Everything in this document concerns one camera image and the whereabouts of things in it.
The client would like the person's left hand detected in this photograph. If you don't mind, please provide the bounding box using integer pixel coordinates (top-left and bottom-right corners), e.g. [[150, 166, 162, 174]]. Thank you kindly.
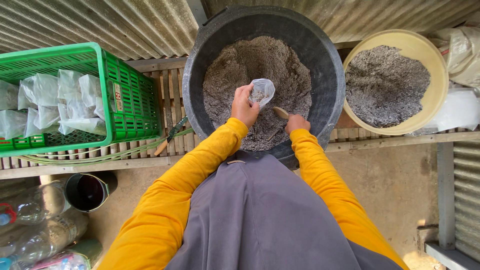
[[230, 83, 260, 129]]

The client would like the person's right hand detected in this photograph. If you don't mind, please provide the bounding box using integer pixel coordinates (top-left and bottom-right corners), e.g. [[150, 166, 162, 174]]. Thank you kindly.
[[284, 113, 311, 136]]

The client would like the wooden scoop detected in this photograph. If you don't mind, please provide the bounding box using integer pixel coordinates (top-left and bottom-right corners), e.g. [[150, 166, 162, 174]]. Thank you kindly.
[[272, 106, 290, 121]]

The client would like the small clear plastic bag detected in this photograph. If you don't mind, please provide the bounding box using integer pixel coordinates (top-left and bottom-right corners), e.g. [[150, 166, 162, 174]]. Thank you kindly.
[[248, 78, 276, 114]]

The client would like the large black plastic tub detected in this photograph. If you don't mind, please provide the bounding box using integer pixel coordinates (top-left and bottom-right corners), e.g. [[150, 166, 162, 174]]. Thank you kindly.
[[182, 5, 346, 170]]

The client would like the brown soil mix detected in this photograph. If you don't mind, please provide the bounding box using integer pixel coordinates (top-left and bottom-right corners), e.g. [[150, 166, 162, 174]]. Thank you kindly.
[[202, 36, 313, 152]]

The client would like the grey burnt husk heap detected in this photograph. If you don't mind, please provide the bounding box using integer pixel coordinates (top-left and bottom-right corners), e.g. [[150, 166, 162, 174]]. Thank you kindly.
[[345, 45, 431, 128]]

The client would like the grey apron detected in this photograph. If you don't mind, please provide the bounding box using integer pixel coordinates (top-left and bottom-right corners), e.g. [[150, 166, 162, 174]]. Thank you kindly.
[[165, 150, 404, 270]]

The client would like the wooden slatted bench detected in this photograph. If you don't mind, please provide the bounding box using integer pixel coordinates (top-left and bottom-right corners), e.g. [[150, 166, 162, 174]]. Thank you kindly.
[[0, 56, 480, 180]]

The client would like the yellow plastic basin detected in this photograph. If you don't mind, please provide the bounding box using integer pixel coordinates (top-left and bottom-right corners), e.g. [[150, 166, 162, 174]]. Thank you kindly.
[[342, 29, 449, 136]]

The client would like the large clear plastic sheet bag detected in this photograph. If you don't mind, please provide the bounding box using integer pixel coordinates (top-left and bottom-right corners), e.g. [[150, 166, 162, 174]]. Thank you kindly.
[[407, 88, 480, 137]]

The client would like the green plastic crate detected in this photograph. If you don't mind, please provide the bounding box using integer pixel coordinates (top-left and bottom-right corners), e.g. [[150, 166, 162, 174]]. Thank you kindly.
[[0, 42, 163, 158]]

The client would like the white woven sack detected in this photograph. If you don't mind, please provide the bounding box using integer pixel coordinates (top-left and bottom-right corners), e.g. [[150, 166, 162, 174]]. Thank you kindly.
[[427, 20, 480, 89]]

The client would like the bundle of green strips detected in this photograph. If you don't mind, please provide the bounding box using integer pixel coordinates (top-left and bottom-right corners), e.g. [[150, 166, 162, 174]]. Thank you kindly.
[[15, 127, 195, 166]]

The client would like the black plastic cup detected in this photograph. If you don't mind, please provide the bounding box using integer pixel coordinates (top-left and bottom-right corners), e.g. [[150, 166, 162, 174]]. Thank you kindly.
[[64, 172, 118, 213]]

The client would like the group of filled plastic bags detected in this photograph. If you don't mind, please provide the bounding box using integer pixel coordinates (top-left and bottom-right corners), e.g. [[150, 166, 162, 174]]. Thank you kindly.
[[0, 69, 117, 140]]

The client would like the clear plastic bottle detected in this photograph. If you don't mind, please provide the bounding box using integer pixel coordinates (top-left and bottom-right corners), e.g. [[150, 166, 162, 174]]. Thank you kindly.
[[32, 239, 103, 270], [0, 208, 89, 269], [0, 179, 72, 229]]

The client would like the knife with wooden handle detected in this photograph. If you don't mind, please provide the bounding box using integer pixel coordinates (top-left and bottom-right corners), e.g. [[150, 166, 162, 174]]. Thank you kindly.
[[154, 116, 189, 156]]

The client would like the grey metal frame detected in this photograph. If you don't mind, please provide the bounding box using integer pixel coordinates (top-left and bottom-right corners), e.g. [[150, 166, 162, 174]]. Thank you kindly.
[[424, 140, 480, 270]]

